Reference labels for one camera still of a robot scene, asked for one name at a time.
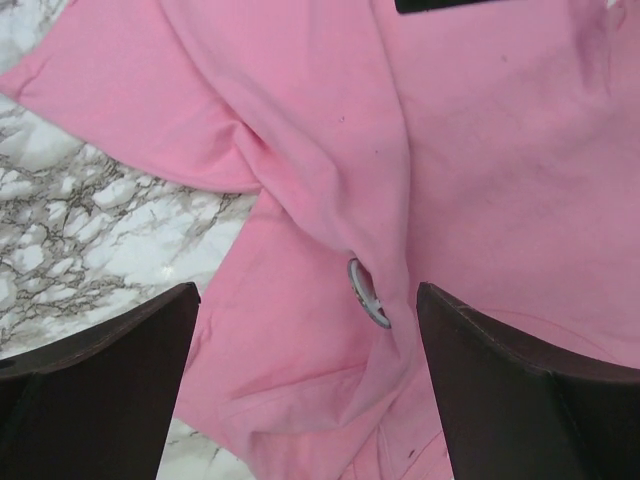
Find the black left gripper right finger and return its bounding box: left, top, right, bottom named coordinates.
left=417, top=283, right=639, bottom=480

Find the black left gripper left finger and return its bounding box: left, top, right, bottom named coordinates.
left=1, top=283, right=200, bottom=480

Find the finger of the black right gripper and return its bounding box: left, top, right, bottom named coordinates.
left=394, top=0, right=492, bottom=15

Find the pink t-shirt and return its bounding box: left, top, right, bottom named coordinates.
left=1, top=1, right=639, bottom=479

